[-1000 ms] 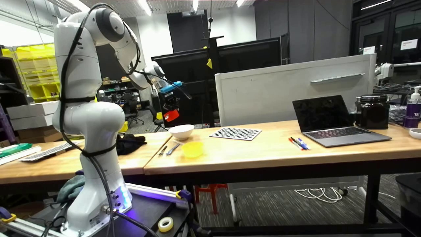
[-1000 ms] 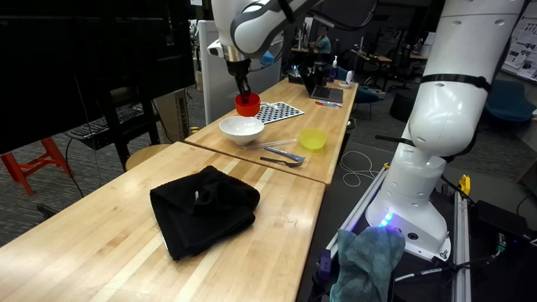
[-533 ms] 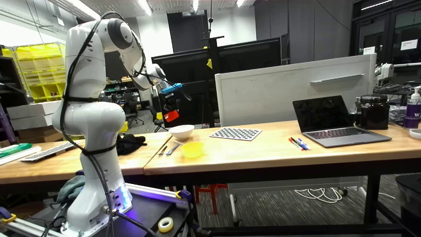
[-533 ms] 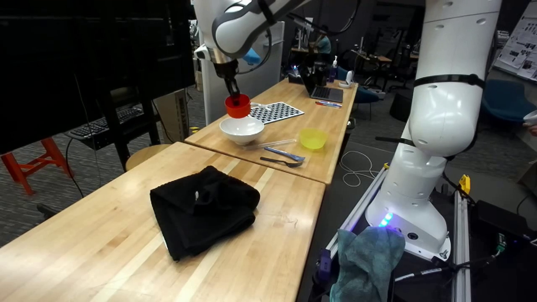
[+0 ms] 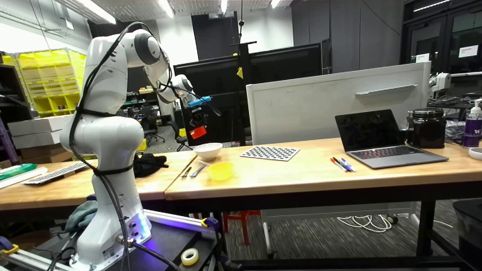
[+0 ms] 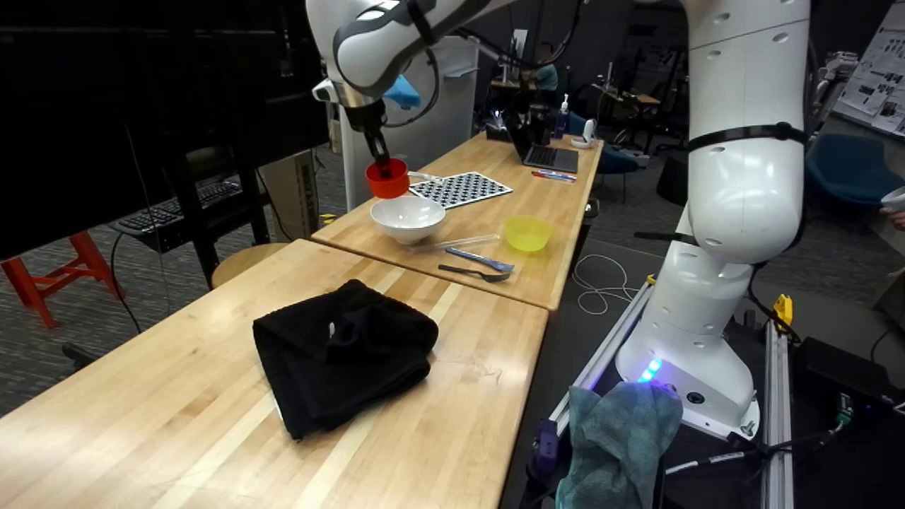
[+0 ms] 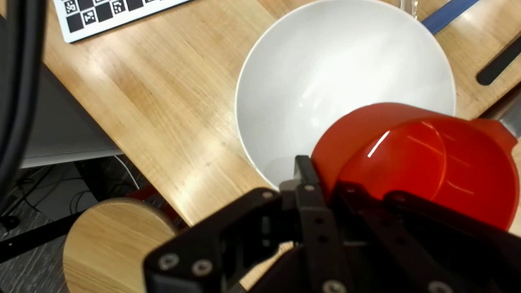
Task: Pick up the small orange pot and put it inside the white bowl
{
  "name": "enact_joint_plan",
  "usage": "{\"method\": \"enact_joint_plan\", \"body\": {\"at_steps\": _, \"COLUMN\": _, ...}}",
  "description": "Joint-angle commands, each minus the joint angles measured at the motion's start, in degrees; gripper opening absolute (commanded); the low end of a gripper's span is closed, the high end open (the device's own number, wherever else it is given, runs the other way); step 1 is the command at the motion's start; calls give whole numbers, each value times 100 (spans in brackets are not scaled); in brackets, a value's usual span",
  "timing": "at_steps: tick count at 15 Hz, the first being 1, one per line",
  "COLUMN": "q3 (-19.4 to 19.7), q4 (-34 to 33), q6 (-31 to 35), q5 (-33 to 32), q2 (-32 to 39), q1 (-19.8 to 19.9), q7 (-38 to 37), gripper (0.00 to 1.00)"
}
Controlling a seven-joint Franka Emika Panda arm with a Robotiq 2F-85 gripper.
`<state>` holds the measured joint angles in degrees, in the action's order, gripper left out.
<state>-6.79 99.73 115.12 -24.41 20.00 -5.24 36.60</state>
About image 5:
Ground red pen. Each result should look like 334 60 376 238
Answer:
330 158 348 173

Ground teal cloth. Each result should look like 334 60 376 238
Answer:
64 195 99 233

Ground yellow plastic bowl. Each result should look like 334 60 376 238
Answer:
207 162 234 181

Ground blue and yellow clamp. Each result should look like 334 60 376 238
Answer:
200 216 221 233
0 236 20 257

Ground white partition board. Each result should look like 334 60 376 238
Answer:
246 61 432 222

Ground checkerboard calibration board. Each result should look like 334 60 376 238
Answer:
240 146 300 162

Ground keyboard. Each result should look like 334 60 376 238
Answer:
23 161 91 185

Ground roll of tape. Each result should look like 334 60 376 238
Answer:
180 247 200 267

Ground white flat bar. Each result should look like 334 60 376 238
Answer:
0 167 49 189

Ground grey laptop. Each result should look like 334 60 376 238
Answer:
335 109 450 169

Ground pump bottle with purple label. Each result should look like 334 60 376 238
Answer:
462 99 482 148

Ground office chair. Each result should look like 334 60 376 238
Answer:
167 120 189 152

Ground stack of cardboard boxes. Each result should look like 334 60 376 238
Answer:
7 114 75 165

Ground white cable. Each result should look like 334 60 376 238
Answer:
336 214 393 233

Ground white bowl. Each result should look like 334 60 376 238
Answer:
193 143 223 161

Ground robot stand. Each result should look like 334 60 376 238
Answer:
0 209 223 271

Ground black jar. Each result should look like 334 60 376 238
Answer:
406 108 447 149

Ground black cloth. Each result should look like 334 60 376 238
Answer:
133 152 169 178

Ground red stool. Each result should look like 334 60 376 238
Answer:
221 210 262 246

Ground yellow bin shelf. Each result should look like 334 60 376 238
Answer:
2 48 88 118

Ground green flat case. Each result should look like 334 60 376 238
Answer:
0 163 38 181

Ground white robot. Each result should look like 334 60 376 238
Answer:
429 72 452 95

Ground row of large black monitors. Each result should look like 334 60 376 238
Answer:
173 43 325 147

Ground black bin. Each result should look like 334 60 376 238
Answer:
452 198 482 266

